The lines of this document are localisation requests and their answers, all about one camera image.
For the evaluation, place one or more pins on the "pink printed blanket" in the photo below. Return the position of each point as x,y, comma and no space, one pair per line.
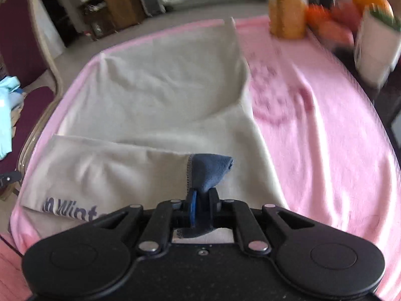
329,163

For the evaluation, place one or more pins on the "white cup with green lid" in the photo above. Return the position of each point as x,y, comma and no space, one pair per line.
376,47

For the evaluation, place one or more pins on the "low dark wooden cabinet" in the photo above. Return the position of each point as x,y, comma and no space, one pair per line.
97,22

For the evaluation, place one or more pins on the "red mango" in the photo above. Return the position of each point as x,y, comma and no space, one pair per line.
346,15

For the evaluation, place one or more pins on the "red apple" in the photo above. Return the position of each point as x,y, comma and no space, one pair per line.
336,33

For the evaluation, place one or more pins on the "salmon pink garment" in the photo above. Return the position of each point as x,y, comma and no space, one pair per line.
9,266

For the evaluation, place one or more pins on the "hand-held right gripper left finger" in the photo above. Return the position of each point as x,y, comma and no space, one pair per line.
191,208

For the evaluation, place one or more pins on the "small tangerine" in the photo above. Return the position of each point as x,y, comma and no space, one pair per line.
317,15

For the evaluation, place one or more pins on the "light blue printed T-shirt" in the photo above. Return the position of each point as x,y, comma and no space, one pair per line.
4,122

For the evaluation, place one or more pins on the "beige sweatshirt with dark cuffs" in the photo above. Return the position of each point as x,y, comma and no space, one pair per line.
156,100

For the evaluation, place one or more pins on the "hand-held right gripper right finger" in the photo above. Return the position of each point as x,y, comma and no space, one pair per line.
214,207

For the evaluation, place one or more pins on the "maroon chair with gold frame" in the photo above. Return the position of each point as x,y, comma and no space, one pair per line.
22,37

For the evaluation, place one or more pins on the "brown wooden cabinet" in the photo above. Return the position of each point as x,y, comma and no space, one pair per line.
123,4

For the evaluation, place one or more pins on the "orange giraffe figurine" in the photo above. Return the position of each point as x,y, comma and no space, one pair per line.
286,15

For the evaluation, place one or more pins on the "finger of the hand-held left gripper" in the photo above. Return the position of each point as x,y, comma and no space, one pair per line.
9,179

